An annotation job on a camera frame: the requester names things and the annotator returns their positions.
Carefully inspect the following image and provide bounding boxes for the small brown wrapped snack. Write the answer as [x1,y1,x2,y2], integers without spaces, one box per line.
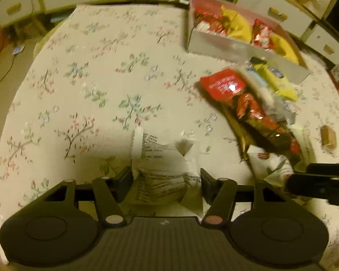
[320,125,337,150]

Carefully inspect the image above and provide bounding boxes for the yellow snack bag left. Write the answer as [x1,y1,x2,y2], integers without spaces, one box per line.
[220,6,252,43]

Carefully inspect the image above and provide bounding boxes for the white drawer left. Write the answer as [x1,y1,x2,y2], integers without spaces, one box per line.
[0,0,40,27]

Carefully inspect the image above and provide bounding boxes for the yellow snack packet on table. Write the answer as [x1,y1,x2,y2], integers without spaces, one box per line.
[253,64,298,101]

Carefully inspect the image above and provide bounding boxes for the white printed snack packet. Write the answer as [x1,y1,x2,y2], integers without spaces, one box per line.
[126,127,204,217]

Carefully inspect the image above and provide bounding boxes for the white drawer right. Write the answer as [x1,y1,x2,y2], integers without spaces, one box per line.
[237,0,312,38]

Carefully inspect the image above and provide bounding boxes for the white pink cardboard box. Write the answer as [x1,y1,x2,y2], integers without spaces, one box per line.
[187,0,310,84]

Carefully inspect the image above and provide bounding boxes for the red white packets in box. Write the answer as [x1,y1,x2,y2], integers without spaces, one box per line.
[194,9,229,35]

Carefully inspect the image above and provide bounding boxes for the white blue snack packet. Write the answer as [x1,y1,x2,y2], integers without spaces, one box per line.
[240,67,296,125]

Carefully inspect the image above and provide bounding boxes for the red snack packet in box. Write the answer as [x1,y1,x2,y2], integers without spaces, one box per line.
[252,19,274,50]

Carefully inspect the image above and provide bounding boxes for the red clear snack bag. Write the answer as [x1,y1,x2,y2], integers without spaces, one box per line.
[198,67,302,165]

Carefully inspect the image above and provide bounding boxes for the floral tablecloth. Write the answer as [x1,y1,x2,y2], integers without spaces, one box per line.
[0,5,339,270]

